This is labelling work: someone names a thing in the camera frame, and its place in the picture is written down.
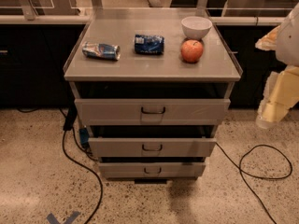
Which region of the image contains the grey drawer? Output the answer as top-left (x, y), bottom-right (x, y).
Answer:
top-left (99, 162), bottom-right (206, 179)
top-left (89, 138), bottom-right (216, 158)
top-left (75, 99), bottom-right (230, 125)

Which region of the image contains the grey drawer cabinet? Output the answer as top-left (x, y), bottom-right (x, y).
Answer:
top-left (63, 7), bottom-right (244, 185)

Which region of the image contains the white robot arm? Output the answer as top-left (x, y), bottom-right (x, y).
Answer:
top-left (255, 5), bottom-right (299, 129)

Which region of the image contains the grey top drawer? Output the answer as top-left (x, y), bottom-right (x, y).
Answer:
top-left (75, 99), bottom-right (230, 125)

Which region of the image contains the grey middle drawer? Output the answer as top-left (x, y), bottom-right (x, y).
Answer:
top-left (89, 138), bottom-right (216, 158)

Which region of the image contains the crushed silver blue can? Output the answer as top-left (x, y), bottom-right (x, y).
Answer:
top-left (82, 42), bottom-right (121, 61)

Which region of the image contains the black cable floor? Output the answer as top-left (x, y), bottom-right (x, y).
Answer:
top-left (16, 107), bottom-right (104, 224)
top-left (216, 142), bottom-right (293, 224)

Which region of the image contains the black cable right floor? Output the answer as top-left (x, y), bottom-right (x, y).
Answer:
top-left (216, 142), bottom-right (293, 224)

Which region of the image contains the white bowl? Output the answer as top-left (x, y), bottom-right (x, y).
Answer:
top-left (181, 16), bottom-right (212, 40)

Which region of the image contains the crushed blue pepsi can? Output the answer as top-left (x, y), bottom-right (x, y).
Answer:
top-left (135, 35), bottom-right (164, 55)

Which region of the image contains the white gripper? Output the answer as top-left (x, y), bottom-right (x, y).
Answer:
top-left (255, 26), bottom-right (299, 129)

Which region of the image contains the blue tape floor mark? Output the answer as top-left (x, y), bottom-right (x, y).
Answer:
top-left (46, 211), bottom-right (80, 224)

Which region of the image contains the black cable left floor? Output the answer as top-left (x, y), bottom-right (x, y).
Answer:
top-left (16, 107), bottom-right (104, 224)

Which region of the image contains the red apple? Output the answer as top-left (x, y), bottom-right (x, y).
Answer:
top-left (180, 40), bottom-right (204, 63)

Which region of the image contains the grey bottom drawer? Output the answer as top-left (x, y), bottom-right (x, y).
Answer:
top-left (99, 162), bottom-right (206, 179)

